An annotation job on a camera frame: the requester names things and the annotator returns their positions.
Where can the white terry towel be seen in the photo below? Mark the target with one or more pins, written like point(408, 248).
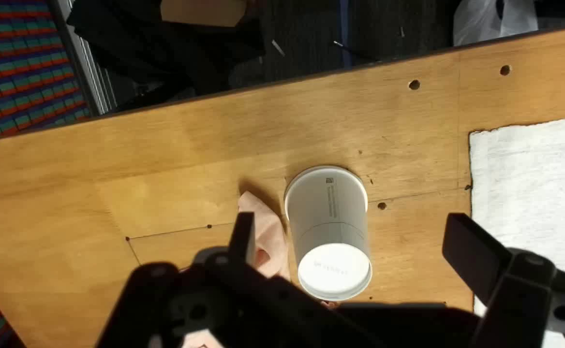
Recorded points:
point(526, 194)

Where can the pink cloth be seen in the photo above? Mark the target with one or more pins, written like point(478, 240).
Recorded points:
point(265, 224)

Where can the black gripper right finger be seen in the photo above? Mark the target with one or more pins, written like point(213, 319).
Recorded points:
point(520, 290)

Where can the white plastic bag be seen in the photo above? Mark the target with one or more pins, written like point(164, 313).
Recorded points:
point(487, 20)

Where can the black hanging fabric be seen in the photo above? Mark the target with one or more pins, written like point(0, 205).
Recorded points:
point(197, 58)

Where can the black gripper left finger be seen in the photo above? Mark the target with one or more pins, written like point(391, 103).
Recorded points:
point(166, 302)

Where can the brown cardboard piece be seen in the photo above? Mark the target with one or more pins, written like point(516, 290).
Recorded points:
point(205, 12)

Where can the white paper cup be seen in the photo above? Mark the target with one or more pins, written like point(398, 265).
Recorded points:
point(327, 224)

